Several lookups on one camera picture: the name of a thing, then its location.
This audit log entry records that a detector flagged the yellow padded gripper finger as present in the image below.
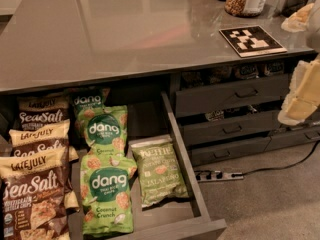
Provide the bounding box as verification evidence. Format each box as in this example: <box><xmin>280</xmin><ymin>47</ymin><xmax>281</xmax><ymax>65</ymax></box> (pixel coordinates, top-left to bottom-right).
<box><xmin>278</xmin><ymin>59</ymin><xmax>320</xmax><ymax>126</ymax></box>
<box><xmin>281</xmin><ymin>3</ymin><xmax>314</xmax><ymax>33</ymax></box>

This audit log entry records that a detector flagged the green jalapeno chip bag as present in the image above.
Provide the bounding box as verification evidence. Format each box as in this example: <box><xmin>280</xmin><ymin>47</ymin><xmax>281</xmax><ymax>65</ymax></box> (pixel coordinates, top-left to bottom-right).
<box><xmin>131</xmin><ymin>138</ymin><xmax>189</xmax><ymax>208</ymax></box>

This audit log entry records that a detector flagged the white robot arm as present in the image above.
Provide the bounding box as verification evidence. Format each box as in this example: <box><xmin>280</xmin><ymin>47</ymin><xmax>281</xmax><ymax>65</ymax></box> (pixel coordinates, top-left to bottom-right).
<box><xmin>278</xmin><ymin>0</ymin><xmax>320</xmax><ymax>126</ymax></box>

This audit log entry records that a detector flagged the far right grey drawer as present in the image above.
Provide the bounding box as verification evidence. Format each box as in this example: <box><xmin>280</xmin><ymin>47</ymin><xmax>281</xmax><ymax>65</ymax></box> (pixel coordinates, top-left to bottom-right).
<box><xmin>266</xmin><ymin>126</ymin><xmax>320</xmax><ymax>151</ymax></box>

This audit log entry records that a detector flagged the upper right grey drawer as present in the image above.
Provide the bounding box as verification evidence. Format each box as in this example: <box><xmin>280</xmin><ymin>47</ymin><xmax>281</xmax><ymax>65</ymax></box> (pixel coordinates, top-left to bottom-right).
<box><xmin>175</xmin><ymin>74</ymin><xmax>289</xmax><ymax>117</ymax></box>

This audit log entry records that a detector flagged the middle right grey drawer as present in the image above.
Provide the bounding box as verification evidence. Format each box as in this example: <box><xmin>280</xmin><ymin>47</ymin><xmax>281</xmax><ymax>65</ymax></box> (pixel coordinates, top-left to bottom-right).
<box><xmin>182</xmin><ymin>110</ymin><xmax>279</xmax><ymax>146</ymax></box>

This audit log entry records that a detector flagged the lower right grey drawer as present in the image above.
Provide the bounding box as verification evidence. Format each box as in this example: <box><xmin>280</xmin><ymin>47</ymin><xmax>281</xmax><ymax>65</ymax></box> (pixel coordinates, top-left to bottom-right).
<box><xmin>189</xmin><ymin>137</ymin><xmax>271</xmax><ymax>166</ymax></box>

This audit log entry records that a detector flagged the open grey top drawer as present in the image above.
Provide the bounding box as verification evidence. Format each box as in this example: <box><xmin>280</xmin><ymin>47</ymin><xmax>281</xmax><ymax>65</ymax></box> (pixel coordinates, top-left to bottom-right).
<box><xmin>65</xmin><ymin>96</ymin><xmax>226</xmax><ymax>240</ymax></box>

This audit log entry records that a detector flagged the middle green Dang bag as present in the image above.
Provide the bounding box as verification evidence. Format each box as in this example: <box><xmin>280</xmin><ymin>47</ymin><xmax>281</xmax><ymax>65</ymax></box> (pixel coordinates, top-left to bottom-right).
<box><xmin>78</xmin><ymin>105</ymin><xmax>128</xmax><ymax>157</ymax></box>

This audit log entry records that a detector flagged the green dang bag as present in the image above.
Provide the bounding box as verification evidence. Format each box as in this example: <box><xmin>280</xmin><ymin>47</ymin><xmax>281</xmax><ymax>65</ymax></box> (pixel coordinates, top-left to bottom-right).
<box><xmin>68</xmin><ymin>87</ymin><xmax>110</xmax><ymax>115</ymax></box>
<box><xmin>80</xmin><ymin>154</ymin><xmax>137</xmax><ymax>238</ymax></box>
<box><xmin>78</xmin><ymin>105</ymin><xmax>128</xmax><ymax>157</ymax></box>

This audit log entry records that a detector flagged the front green Dang bag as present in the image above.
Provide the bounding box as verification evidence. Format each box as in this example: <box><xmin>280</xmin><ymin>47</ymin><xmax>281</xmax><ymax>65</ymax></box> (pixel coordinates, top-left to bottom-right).
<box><xmin>80</xmin><ymin>154</ymin><xmax>137</xmax><ymax>238</ymax></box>

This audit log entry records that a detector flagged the back green Dang bag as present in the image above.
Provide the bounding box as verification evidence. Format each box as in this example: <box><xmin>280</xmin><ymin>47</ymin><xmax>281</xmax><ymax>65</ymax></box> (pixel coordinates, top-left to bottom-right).
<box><xmin>68</xmin><ymin>87</ymin><xmax>110</xmax><ymax>115</ymax></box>

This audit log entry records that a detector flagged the middle Late July bag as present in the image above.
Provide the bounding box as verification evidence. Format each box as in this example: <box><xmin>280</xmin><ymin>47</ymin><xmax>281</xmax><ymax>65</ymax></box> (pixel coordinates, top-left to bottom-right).
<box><xmin>9</xmin><ymin>120</ymin><xmax>79</xmax><ymax>161</ymax></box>

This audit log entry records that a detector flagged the late july bag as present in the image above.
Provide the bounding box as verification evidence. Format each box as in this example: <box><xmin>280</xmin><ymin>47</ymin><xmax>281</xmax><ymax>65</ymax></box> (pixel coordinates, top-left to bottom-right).
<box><xmin>9</xmin><ymin>120</ymin><xmax>79</xmax><ymax>161</ymax></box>
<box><xmin>18</xmin><ymin>94</ymin><xmax>69</xmax><ymax>131</ymax></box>
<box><xmin>0</xmin><ymin>147</ymin><xmax>71</xmax><ymax>240</ymax></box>

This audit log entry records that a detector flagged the back Late July bag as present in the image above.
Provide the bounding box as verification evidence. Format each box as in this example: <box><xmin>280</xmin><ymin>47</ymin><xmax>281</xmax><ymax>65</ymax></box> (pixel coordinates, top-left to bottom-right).
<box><xmin>18</xmin><ymin>94</ymin><xmax>69</xmax><ymax>131</ymax></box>

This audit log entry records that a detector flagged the front Late July bag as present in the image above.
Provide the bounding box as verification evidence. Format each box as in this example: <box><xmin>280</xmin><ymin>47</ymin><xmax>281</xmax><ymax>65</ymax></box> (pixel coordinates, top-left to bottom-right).
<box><xmin>0</xmin><ymin>147</ymin><xmax>71</xmax><ymax>240</ymax></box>

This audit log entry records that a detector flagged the black white fiducial marker tile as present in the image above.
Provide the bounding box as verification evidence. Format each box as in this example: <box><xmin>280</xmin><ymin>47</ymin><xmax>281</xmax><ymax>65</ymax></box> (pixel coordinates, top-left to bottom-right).
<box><xmin>219</xmin><ymin>25</ymin><xmax>287</xmax><ymax>58</ymax></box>

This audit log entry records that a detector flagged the grey power strip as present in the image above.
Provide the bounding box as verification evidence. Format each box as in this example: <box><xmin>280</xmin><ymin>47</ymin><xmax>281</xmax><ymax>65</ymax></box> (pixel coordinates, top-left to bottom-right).
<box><xmin>195</xmin><ymin>170</ymin><xmax>244</xmax><ymax>183</ymax></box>

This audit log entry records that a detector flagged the black power cable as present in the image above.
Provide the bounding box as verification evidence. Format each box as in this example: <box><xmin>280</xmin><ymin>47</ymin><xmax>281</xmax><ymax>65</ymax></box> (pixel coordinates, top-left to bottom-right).
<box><xmin>240</xmin><ymin>139</ymin><xmax>320</xmax><ymax>178</ymax></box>

